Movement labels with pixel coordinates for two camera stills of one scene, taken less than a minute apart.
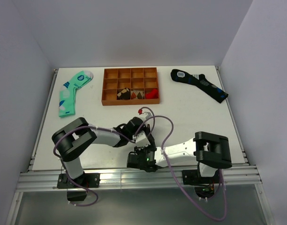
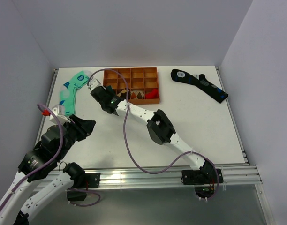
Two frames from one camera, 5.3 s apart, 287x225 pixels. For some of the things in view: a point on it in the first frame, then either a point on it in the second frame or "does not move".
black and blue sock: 200,80 does not move
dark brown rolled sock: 124,94 does not move
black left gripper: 146,129 to 87,125
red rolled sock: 154,94 does not move
